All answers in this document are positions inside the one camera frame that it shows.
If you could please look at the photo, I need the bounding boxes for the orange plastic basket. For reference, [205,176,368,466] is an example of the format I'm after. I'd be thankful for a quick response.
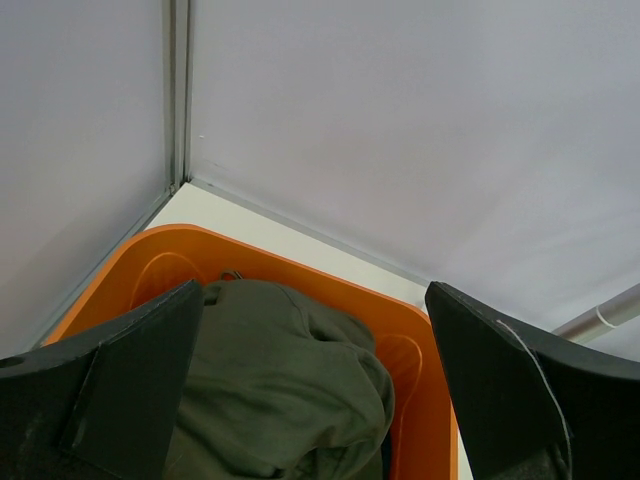
[44,224,458,479]

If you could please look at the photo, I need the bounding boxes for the olive green shorts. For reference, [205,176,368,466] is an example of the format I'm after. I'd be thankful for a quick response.
[163,278,395,479]

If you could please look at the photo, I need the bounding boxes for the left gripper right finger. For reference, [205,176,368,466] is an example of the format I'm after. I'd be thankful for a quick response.
[425,282,639,479]

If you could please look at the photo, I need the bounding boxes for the white metal clothes rack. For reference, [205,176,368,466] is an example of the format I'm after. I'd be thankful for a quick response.
[553,284,640,344]

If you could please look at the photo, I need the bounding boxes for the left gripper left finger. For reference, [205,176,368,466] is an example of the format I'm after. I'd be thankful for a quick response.
[1,281,203,479]

